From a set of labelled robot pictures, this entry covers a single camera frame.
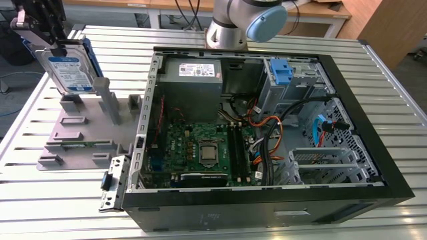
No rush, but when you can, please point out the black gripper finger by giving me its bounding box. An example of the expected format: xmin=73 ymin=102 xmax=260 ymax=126
xmin=32 ymin=14 xmax=68 ymax=58
xmin=9 ymin=10 xmax=56 ymax=49

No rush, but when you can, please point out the hard disk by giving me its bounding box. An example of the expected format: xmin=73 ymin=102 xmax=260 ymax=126
xmin=32 ymin=37 xmax=104 ymax=96

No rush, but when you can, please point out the blue data wire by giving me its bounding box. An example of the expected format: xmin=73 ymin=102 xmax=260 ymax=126
xmin=312 ymin=114 xmax=335 ymax=148

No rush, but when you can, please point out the grey metal disk bay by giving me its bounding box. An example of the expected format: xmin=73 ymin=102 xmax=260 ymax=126
xmin=288 ymin=147 xmax=381 ymax=186

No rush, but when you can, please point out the black round bin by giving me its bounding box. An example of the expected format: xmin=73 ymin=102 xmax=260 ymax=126
xmin=0 ymin=24 xmax=36 ymax=66

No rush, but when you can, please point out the green RAM stick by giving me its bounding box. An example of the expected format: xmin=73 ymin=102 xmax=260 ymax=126
xmin=45 ymin=141 xmax=110 ymax=148

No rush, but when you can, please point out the grey power supply unit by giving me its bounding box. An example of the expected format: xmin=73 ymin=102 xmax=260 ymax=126
xmin=156 ymin=58 xmax=224 ymax=123

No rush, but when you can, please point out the grey parts rack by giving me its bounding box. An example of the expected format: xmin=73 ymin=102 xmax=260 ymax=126
xmin=36 ymin=77 xmax=144 ymax=172

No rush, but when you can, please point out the green motherboard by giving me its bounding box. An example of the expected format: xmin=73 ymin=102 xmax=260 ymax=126
xmin=142 ymin=122 xmax=264 ymax=188

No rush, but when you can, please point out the silver CPU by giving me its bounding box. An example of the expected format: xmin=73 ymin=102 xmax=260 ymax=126
xmin=198 ymin=144 xmax=220 ymax=161

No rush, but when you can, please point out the blue drive bay latch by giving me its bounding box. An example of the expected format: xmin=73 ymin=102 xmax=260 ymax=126
xmin=269 ymin=58 xmax=293 ymax=85

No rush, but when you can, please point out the grey optical drive cage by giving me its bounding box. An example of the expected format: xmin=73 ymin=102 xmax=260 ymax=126
xmin=257 ymin=58 xmax=336 ymax=118

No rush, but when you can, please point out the CPU socket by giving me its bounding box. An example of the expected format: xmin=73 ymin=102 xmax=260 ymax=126
xmin=196 ymin=139 xmax=221 ymax=169

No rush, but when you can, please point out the black RAM slot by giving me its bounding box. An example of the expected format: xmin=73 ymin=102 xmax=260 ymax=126
xmin=236 ymin=121 xmax=253 ymax=183
xmin=226 ymin=121 xmax=244 ymax=183

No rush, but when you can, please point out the black graphics card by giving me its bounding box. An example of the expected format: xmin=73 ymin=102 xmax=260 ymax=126
xmin=178 ymin=172 xmax=229 ymax=188

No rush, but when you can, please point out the wooden desk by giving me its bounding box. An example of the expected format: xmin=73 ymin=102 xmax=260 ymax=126
xmin=62 ymin=0 xmax=353 ymax=38

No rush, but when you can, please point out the black PC case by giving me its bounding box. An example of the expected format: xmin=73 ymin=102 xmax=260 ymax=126
xmin=121 ymin=46 xmax=416 ymax=232

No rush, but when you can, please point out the wooden cabinet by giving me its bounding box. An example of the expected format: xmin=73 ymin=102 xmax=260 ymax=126
xmin=339 ymin=0 xmax=427 ymax=71

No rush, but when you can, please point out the thin red twisted wire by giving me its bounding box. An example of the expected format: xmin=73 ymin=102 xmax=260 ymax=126
xmin=150 ymin=96 xmax=166 ymax=148

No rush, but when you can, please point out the metal expansion slot bracket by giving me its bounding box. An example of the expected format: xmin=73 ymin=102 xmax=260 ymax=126
xmin=97 ymin=154 xmax=133 ymax=213

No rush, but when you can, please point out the orange yellow wire bundle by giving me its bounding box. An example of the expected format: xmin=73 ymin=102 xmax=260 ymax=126
xmin=248 ymin=98 xmax=284 ymax=166

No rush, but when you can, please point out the black cable bundle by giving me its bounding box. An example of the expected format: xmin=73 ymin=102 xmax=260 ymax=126
xmin=261 ymin=96 xmax=337 ymax=187

